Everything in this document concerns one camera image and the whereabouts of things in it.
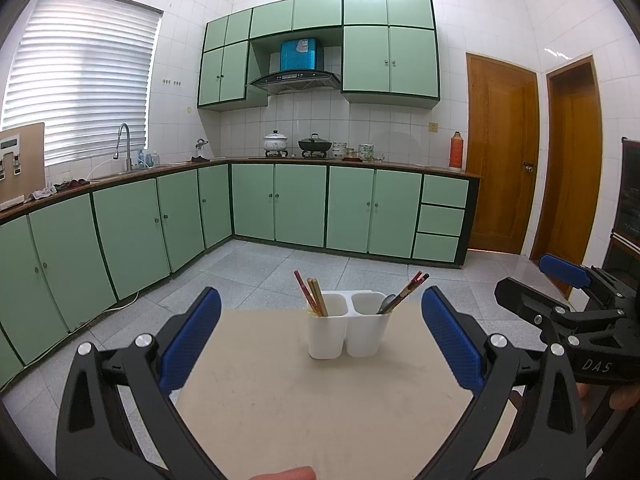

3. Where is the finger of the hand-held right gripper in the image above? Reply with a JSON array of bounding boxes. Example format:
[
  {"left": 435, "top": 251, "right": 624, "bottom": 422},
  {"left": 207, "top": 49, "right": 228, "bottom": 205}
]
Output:
[
  {"left": 539, "top": 253, "right": 640, "bottom": 311},
  {"left": 494, "top": 276, "right": 628, "bottom": 343}
]

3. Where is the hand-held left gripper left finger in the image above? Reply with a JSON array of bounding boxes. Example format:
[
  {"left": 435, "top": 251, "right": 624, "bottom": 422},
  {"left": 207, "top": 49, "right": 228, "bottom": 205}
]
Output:
[{"left": 55, "top": 286, "right": 223, "bottom": 480}]

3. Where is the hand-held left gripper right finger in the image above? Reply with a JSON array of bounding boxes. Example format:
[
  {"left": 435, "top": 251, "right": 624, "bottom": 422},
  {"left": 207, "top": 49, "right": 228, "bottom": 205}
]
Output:
[{"left": 421, "top": 287, "right": 590, "bottom": 480}]

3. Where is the dark patterned chopstick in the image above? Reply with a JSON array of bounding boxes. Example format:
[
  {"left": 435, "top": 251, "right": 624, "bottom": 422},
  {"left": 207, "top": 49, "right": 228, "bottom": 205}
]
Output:
[
  {"left": 387, "top": 271, "right": 424, "bottom": 313},
  {"left": 392, "top": 273, "right": 431, "bottom": 313}
]

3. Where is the red and beige chopstick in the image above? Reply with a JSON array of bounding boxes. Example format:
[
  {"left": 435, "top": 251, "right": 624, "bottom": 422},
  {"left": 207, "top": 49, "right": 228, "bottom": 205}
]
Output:
[
  {"left": 297, "top": 271, "right": 321, "bottom": 317},
  {"left": 294, "top": 270, "right": 315, "bottom": 311}
]

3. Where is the white plastic utensil holder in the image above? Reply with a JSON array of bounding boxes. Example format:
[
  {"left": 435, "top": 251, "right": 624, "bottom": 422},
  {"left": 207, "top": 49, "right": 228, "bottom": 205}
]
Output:
[{"left": 306, "top": 290, "right": 393, "bottom": 360}]

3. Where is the beige wooden chopstick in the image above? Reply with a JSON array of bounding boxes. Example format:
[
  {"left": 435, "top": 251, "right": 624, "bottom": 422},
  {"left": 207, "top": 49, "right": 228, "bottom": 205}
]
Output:
[
  {"left": 306, "top": 278, "right": 326, "bottom": 317},
  {"left": 312, "top": 277, "right": 330, "bottom": 317}
]

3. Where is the person's right hand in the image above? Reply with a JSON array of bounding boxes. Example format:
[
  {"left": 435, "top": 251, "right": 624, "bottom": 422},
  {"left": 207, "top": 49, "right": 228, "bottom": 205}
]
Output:
[{"left": 575, "top": 382, "right": 640, "bottom": 416}]

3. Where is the person's left hand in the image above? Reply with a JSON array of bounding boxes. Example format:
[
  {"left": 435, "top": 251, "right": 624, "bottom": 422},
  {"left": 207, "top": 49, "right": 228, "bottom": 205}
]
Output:
[{"left": 247, "top": 466, "right": 317, "bottom": 480}]

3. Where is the dark wooden cabinet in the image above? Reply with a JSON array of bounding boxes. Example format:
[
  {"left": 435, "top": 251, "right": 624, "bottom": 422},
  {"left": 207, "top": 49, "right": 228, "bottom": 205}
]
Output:
[{"left": 600, "top": 137, "right": 640, "bottom": 311}]

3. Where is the plain wooden door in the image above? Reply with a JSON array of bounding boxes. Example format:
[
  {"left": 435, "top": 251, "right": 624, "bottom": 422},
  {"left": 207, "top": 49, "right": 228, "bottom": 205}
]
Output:
[{"left": 545, "top": 55, "right": 608, "bottom": 301}]

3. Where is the brown kitchen countertop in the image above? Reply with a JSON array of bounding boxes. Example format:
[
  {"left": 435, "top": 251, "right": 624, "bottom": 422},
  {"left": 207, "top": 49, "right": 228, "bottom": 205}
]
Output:
[{"left": 0, "top": 157, "right": 481, "bottom": 226}]

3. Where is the green base cabinet unit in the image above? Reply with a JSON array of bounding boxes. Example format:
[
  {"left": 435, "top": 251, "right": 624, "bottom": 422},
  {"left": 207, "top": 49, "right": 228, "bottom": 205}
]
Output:
[{"left": 0, "top": 162, "right": 473, "bottom": 396}]

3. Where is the white lidded pot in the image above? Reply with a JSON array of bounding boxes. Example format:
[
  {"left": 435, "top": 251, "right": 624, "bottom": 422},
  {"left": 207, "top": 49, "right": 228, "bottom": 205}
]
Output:
[{"left": 263, "top": 130, "right": 290, "bottom": 156}]

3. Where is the grey cloth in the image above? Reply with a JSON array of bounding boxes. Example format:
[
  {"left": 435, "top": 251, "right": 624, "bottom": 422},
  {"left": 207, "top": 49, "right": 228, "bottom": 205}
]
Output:
[{"left": 25, "top": 185, "right": 58, "bottom": 204}]

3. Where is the metal kitchen faucet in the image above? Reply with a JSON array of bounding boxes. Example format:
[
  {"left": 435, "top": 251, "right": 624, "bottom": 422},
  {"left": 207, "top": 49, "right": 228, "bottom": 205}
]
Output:
[{"left": 114, "top": 123, "right": 134, "bottom": 171}]

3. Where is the black wok with lid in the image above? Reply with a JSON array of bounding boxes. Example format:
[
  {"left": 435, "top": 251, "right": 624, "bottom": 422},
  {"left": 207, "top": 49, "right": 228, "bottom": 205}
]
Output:
[{"left": 298, "top": 133, "right": 333, "bottom": 157}]

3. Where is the brown wooden board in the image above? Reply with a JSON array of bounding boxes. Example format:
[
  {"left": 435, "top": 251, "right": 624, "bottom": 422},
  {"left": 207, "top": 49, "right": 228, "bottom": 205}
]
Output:
[{"left": 0, "top": 122, "right": 46, "bottom": 206}]

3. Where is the black range hood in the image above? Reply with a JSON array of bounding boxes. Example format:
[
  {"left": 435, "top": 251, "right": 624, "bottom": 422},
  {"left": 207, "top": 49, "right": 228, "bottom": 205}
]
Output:
[{"left": 249, "top": 70, "right": 342, "bottom": 95}]

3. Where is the white window blind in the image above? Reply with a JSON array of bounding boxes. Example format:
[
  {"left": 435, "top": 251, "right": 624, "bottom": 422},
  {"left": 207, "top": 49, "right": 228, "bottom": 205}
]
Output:
[{"left": 0, "top": 0, "right": 163, "bottom": 166}]

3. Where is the white floor cable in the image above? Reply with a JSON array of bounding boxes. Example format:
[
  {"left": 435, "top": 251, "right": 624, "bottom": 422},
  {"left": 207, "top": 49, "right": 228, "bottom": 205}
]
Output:
[{"left": 102, "top": 292, "right": 139, "bottom": 316}]

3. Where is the wooden door with handle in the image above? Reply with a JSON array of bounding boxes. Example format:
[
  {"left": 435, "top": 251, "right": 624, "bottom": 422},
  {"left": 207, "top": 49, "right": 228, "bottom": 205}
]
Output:
[{"left": 466, "top": 52, "right": 541, "bottom": 256}]

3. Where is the white bracket on board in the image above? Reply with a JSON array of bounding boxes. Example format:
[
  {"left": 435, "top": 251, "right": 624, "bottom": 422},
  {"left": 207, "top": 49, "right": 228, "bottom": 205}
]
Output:
[{"left": 0, "top": 136, "right": 23, "bottom": 178}]

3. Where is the green wall cabinet unit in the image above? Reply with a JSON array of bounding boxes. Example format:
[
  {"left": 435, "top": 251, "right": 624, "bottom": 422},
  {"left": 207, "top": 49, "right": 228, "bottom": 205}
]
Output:
[{"left": 197, "top": 0, "right": 441, "bottom": 110}]

